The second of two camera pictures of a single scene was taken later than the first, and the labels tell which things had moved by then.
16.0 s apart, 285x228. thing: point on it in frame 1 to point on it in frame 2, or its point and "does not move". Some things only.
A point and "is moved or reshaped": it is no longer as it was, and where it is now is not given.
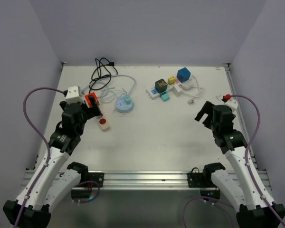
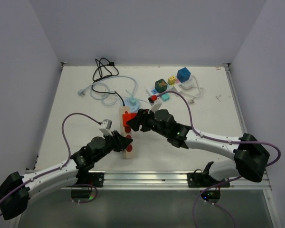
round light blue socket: (122, 106) to (133, 109)
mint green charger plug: (128, 99) to (133, 101)
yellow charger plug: (171, 80) does not move
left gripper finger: (93, 103) to (119, 148)
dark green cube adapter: (161, 86) does not move
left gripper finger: (96, 109) to (121, 141)
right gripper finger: (207, 108) to (135, 123)
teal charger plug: (165, 96) does not move
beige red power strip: (104, 124) is moved or reshaped
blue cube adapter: (183, 74) does not move
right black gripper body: (213, 128) to (149, 121)
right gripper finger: (207, 122) to (145, 128)
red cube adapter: (87, 96) to (127, 117)
